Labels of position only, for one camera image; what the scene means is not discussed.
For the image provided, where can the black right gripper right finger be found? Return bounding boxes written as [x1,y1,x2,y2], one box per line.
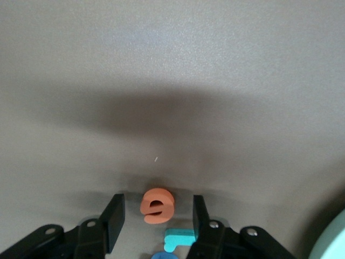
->
[185,194,297,259]

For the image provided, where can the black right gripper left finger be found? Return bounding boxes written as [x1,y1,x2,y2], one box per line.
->
[0,193,126,259]

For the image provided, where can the teal foam letter r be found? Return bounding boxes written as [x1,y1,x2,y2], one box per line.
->
[163,228,195,253]

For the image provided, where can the blue foam letter b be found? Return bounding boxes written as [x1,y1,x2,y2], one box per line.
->
[150,250,177,259]

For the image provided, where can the orange foam letter e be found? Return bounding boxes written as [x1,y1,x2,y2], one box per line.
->
[140,188,176,224]

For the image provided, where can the pale green plate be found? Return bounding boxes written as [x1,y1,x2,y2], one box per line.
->
[307,215,345,259]

